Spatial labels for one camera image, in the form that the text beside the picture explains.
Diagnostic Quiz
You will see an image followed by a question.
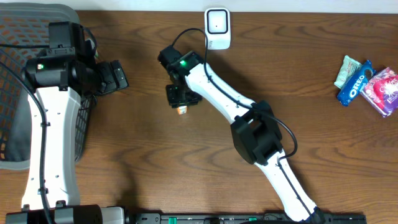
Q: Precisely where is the grey mesh basket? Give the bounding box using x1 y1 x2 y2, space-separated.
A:
1 2 80 170

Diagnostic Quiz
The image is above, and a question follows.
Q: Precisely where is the small orange box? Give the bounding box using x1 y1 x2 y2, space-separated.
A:
177 106 188 115

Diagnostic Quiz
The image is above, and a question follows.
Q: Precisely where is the blue cookie pack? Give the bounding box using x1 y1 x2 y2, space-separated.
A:
337 60 376 106

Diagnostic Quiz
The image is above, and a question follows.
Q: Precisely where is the purple snack package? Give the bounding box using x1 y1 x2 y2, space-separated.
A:
361 67 397 117

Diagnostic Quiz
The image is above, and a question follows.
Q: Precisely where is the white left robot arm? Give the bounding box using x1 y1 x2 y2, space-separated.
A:
6 21 132 223

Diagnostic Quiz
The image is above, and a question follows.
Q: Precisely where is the mint green snack packet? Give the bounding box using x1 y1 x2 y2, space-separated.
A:
334 55 362 89

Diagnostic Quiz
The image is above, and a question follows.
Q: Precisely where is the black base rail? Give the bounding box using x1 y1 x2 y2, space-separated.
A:
124 213 367 224

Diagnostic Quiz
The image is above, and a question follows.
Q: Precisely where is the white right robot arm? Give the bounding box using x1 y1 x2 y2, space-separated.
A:
157 45 324 223

